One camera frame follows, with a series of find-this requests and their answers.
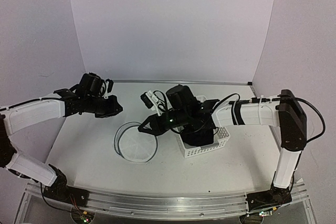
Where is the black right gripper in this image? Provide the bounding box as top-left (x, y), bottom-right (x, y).
top-left (138, 108), bottom-right (190, 137)

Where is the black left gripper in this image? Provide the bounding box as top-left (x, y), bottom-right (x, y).
top-left (85, 94), bottom-right (123, 119)

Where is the white mesh laundry bag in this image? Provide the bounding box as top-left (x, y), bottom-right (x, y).
top-left (113, 122), bottom-right (158, 163)

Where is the black bra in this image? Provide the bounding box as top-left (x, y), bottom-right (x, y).
top-left (180, 128), bottom-right (214, 147)

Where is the white plastic basket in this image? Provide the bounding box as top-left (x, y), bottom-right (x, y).
top-left (176, 95), bottom-right (230, 158)

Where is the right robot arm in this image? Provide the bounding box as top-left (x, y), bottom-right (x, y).
top-left (138, 84), bottom-right (313, 212)

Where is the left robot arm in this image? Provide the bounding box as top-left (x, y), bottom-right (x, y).
top-left (1, 72), bottom-right (123, 207)

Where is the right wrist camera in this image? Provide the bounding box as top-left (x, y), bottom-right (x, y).
top-left (140, 90), bottom-right (168, 116)

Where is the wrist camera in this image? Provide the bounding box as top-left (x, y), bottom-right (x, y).
top-left (140, 90), bottom-right (168, 116)
top-left (103, 79), bottom-right (114, 99)

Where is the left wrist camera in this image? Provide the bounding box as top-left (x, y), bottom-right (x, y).
top-left (103, 79), bottom-right (114, 99)

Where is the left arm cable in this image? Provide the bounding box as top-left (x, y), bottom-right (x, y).
top-left (7, 97), bottom-right (66, 109)

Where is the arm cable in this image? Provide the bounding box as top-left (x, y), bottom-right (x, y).
top-left (217, 93), bottom-right (327, 143)
top-left (7, 97), bottom-right (66, 109)

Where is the aluminium front rail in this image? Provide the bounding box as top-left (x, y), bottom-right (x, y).
top-left (27, 183), bottom-right (308, 220)

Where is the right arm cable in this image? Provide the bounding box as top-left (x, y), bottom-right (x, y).
top-left (217, 93), bottom-right (327, 143)

